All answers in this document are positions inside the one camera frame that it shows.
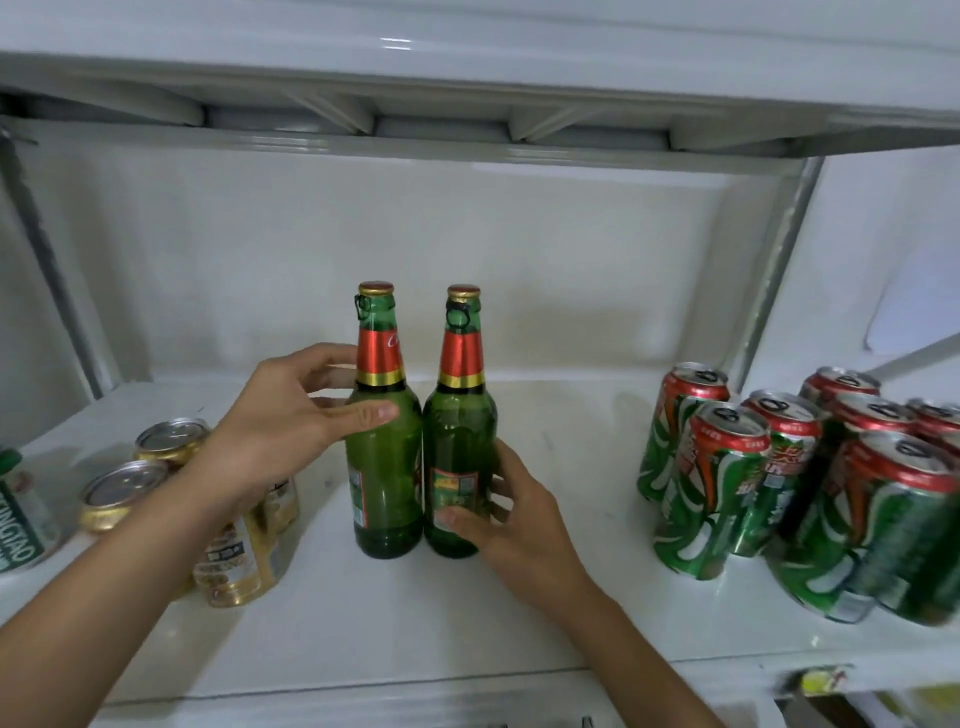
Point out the person's right hand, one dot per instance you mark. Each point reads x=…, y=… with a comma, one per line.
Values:
x=529, y=536

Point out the person's left hand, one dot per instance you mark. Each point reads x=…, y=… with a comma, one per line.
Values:
x=274, y=424

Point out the grey metal shelf upright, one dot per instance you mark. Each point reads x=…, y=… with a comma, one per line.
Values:
x=776, y=270
x=52, y=270

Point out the person's left thumb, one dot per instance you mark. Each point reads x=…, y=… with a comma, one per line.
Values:
x=358, y=416

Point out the yellow shelf tag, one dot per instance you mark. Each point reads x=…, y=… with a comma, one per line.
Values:
x=823, y=680

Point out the person's right forearm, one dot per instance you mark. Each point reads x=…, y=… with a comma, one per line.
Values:
x=637, y=660

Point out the gold beer can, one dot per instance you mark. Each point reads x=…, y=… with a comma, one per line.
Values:
x=225, y=562
x=171, y=439

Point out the person's left forearm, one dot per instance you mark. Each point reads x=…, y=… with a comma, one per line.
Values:
x=97, y=600

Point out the cluster of green red cans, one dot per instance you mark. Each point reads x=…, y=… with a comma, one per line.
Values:
x=817, y=495

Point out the green glass beer bottle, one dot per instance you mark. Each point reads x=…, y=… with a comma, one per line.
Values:
x=459, y=450
x=384, y=480

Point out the person's right thumb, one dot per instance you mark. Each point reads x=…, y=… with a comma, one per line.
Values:
x=463, y=523

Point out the green and white beer can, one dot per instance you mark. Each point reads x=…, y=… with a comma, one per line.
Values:
x=22, y=517

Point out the white metal shelf board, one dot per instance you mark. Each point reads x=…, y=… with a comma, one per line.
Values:
x=480, y=82

